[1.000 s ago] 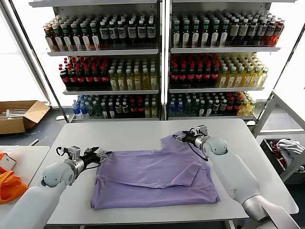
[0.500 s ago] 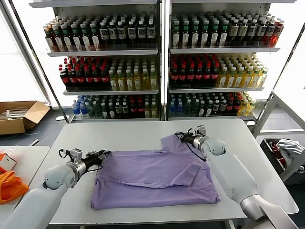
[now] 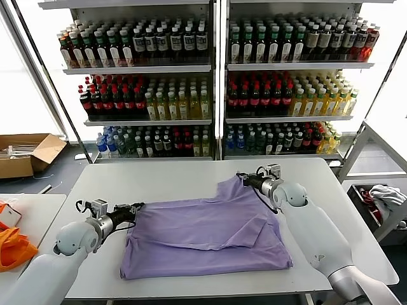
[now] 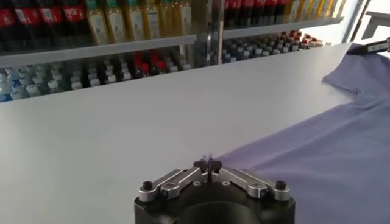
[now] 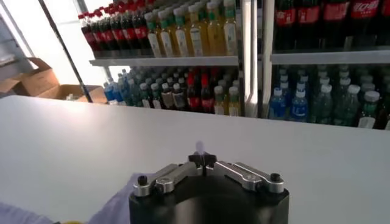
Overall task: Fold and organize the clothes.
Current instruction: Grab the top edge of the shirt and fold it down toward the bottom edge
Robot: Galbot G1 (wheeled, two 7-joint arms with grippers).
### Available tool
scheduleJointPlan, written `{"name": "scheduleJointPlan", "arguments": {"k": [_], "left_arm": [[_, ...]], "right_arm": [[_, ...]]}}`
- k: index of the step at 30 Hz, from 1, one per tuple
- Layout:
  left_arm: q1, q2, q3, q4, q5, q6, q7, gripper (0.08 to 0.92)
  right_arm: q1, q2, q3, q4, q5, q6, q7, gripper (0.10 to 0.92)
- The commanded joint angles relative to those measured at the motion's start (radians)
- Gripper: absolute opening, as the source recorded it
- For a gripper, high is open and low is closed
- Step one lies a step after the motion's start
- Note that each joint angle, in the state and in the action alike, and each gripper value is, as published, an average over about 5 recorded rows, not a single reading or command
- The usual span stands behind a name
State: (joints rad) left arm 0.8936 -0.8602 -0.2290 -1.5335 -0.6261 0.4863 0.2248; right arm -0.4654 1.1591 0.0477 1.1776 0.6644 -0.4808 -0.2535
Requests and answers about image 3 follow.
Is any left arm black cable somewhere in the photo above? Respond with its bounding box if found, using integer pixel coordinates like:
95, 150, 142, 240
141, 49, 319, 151
75, 199, 137, 232

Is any dark bottle grey label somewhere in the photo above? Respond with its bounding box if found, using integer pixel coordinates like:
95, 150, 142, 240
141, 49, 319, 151
355, 25, 367, 61
330, 24, 344, 61
343, 24, 357, 61

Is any dark window frame post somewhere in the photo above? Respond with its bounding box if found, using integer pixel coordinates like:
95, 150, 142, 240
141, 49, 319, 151
10, 0, 93, 165

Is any dark bottle beige label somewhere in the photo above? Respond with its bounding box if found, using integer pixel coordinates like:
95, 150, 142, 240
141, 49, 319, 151
305, 24, 319, 62
318, 24, 331, 62

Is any purple t-shirt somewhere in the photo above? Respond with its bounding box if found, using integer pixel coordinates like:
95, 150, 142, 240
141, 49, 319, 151
120, 176, 294, 281

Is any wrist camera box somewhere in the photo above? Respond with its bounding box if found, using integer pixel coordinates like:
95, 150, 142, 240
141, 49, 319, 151
84, 199, 108, 220
257, 163, 282, 181

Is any yellow juice bottle green label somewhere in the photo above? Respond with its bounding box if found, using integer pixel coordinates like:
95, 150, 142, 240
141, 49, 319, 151
346, 88, 359, 116
167, 91, 178, 121
303, 88, 315, 116
324, 88, 338, 116
145, 91, 158, 121
177, 91, 189, 120
199, 90, 212, 120
336, 88, 349, 116
291, 88, 305, 116
314, 88, 327, 116
188, 90, 200, 120
156, 91, 167, 121

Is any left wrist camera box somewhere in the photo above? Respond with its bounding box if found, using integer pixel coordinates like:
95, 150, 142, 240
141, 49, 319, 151
84, 199, 108, 220

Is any grey metal rack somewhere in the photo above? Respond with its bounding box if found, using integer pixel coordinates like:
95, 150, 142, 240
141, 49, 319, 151
337, 119, 407, 247

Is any black storage crate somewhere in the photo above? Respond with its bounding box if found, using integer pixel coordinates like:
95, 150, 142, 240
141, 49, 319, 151
346, 183, 407, 242

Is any white grey crumpled garment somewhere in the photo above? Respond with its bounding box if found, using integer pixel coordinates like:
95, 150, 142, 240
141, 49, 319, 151
368, 184, 407, 223

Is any orange red tea bottle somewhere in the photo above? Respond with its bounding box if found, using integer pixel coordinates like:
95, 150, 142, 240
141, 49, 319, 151
59, 32, 73, 69

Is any orange fabric bag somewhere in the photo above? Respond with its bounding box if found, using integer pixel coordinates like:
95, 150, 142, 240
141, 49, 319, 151
0, 226, 39, 273

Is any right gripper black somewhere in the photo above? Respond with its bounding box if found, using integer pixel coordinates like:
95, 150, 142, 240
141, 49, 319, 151
235, 172, 272, 193

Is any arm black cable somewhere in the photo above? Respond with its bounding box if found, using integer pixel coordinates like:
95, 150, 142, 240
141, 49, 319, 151
75, 199, 137, 232
250, 186, 282, 216

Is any dark bottle white label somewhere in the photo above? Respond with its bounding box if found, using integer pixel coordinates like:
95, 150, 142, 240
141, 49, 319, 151
144, 27, 156, 64
132, 27, 146, 65
155, 27, 169, 64
182, 26, 195, 64
169, 26, 183, 64
194, 25, 207, 64

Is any red cap cola bottle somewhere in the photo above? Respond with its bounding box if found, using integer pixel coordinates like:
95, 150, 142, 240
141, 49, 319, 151
90, 88, 103, 116
134, 87, 146, 115
282, 84, 294, 115
113, 88, 125, 116
249, 84, 261, 115
227, 84, 239, 115
101, 88, 114, 116
261, 84, 273, 115
78, 86, 92, 116
123, 87, 135, 116
272, 84, 284, 115
238, 84, 251, 115

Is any white packing material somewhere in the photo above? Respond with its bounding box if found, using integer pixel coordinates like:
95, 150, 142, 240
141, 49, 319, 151
0, 142, 40, 159

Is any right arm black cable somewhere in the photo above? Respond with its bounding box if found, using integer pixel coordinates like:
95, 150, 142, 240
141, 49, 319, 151
250, 186, 282, 216

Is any red crumpled garment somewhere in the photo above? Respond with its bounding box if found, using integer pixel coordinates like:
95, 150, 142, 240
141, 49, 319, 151
357, 186, 383, 223

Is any white side table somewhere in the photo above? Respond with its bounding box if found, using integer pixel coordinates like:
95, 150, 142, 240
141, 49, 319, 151
0, 193, 67, 280

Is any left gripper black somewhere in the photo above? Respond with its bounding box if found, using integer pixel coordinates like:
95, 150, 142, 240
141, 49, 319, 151
106, 201, 146, 229

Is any grey metal shelf unit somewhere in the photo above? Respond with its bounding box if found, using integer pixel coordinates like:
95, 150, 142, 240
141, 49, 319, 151
38, 0, 220, 164
221, 0, 395, 168

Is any orange white carton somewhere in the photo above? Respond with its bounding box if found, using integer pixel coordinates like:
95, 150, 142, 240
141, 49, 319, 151
0, 197, 24, 227

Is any green cap white label bottle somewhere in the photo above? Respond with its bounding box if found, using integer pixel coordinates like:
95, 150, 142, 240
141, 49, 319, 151
81, 30, 95, 69
293, 25, 305, 62
229, 25, 242, 64
93, 29, 108, 68
254, 25, 267, 63
69, 30, 83, 69
280, 25, 293, 63
107, 28, 121, 67
242, 25, 254, 64
120, 28, 134, 67
267, 25, 280, 63

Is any small red label cola bottle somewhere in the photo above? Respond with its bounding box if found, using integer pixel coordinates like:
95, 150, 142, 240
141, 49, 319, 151
302, 129, 312, 154
181, 132, 192, 157
312, 129, 322, 154
172, 132, 183, 157

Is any red drink bottle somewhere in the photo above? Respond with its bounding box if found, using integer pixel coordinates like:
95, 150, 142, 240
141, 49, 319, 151
365, 25, 380, 62

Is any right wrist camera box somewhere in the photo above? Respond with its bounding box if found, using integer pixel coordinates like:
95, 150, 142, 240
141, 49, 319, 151
257, 163, 282, 181

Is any open cardboard box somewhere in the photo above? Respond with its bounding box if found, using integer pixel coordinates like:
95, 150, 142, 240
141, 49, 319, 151
0, 133, 68, 180

